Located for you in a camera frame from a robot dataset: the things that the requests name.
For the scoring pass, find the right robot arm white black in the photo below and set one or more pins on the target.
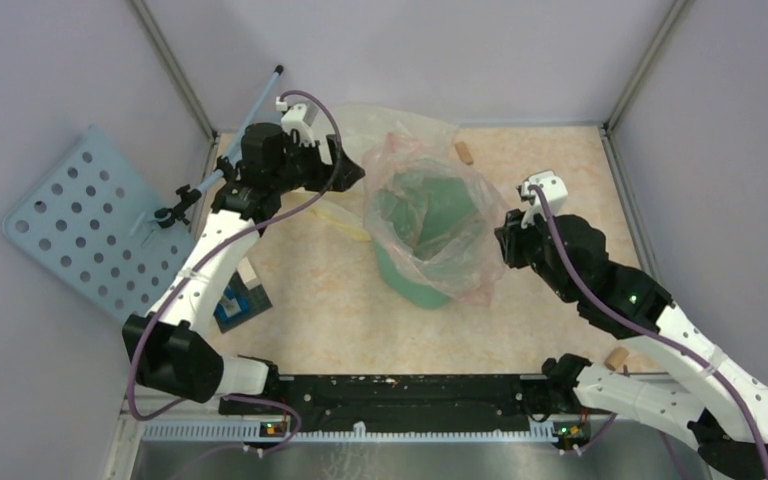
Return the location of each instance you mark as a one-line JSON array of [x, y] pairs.
[[716, 408]]

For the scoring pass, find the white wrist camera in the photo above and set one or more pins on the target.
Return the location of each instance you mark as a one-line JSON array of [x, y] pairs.
[[297, 121], [541, 191]]

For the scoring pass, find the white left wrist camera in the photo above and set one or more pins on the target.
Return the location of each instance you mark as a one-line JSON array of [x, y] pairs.
[[297, 121]]

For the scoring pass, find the light blue tripod stand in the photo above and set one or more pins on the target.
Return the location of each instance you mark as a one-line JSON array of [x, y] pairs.
[[223, 167]]

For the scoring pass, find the wooden rectangular block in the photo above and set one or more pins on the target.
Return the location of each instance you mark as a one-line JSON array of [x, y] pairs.
[[464, 153]]

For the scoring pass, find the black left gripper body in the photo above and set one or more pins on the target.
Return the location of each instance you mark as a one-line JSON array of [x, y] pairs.
[[302, 165]]

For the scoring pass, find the pink translucent trash bag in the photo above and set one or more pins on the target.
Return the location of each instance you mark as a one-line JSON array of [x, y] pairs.
[[478, 259]]

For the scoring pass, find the green plastic trash bin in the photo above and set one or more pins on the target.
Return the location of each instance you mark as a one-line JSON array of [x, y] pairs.
[[426, 213]]

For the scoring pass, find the pale wooden block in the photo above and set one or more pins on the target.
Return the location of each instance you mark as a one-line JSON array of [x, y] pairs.
[[247, 274]]

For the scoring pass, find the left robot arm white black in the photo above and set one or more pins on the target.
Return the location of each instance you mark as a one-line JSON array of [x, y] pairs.
[[166, 345]]

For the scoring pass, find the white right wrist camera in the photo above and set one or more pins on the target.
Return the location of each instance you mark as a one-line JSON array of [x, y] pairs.
[[541, 191]]

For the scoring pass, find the wooden cylinder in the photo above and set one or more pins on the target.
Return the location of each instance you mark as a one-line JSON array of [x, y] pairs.
[[617, 360]]

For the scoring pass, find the white toothed cable rail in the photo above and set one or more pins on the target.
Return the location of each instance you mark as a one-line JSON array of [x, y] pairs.
[[246, 431]]

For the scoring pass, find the light blue perforated board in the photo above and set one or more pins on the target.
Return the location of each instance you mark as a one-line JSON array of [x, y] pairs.
[[90, 223]]

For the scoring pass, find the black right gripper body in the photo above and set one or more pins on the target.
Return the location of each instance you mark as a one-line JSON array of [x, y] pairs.
[[525, 247]]

